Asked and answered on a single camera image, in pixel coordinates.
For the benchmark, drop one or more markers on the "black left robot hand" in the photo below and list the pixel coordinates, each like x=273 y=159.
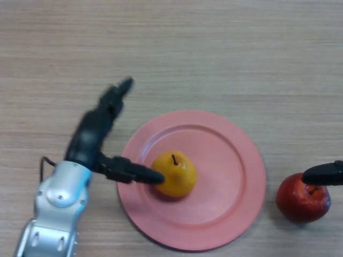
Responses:
x=88 y=136

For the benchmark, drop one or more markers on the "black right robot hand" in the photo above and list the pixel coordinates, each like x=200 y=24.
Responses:
x=324 y=174

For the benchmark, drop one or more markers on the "yellow pear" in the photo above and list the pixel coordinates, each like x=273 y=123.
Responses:
x=179 y=179

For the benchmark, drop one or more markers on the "pink round plate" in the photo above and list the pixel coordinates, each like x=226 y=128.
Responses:
x=222 y=187

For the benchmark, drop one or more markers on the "red apple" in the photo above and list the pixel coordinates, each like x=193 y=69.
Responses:
x=300 y=206

